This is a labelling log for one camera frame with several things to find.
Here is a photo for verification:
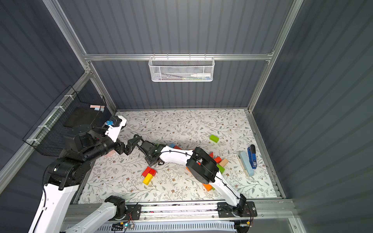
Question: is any green block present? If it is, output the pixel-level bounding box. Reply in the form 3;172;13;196
209;135;219;143
217;164;225;174

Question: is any white wire mesh basket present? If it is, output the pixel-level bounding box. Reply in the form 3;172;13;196
148;56;215;83

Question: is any green block far right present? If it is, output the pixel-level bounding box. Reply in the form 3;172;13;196
209;135;219;143

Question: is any orange block bottom pair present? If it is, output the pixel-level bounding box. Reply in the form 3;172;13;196
203;184;213;191

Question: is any green block right middle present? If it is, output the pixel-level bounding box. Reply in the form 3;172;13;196
217;164;225;174

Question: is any yellow block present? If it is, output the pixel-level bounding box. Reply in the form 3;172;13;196
143;173;153;185

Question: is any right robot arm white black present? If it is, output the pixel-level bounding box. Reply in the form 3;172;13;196
137;141;247;216

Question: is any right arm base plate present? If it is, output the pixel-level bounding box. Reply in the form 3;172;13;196
217;202;257;218

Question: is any blue stapler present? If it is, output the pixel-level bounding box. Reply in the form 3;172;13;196
248;144;257;170

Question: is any small circuit board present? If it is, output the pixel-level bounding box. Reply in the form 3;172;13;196
110;222;135;233

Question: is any beige block right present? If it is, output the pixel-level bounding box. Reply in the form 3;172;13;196
219;159;229;168

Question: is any black wire mesh basket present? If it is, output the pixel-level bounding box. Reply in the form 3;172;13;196
22;86;110;157

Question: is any red long block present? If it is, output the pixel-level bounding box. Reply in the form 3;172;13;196
142;167;152;177

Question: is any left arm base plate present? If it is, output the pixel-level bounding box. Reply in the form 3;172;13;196
111;204;142;221

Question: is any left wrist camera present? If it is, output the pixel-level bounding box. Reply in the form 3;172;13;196
105;116;127;142

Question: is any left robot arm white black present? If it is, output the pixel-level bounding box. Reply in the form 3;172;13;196
29;125;142;233

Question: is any black notebook in basket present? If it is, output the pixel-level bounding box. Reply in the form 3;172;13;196
63;107;103;128

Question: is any red small block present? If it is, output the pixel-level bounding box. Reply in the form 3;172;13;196
149;169;156;177

